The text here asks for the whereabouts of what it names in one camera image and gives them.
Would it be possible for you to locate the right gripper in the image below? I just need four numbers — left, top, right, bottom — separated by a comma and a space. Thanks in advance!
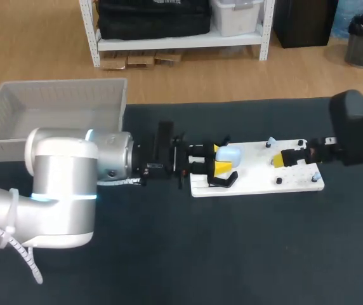
271, 89, 363, 168

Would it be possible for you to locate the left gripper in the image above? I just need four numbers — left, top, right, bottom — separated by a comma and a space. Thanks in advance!
133, 120, 234, 191

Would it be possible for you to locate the light blue earbud case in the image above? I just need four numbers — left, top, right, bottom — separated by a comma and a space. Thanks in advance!
215, 146, 244, 168

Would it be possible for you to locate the white plate with black stands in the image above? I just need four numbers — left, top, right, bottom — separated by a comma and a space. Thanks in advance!
188, 138, 326, 199

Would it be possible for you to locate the white plastic storage box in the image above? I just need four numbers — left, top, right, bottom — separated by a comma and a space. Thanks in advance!
209, 0, 264, 37

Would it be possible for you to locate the white metal shelf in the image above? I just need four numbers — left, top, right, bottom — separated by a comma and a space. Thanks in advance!
79, 0, 276, 68

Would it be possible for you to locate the black cabinet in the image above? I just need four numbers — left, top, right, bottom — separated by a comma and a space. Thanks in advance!
272, 0, 340, 49

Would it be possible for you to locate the black bag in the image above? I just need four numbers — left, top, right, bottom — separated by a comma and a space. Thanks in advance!
97, 0, 213, 41

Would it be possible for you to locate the grey slotted basket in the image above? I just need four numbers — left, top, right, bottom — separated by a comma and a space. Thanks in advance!
0, 78, 129, 163

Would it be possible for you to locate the white cable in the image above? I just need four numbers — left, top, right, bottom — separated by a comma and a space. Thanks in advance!
0, 176, 147, 285

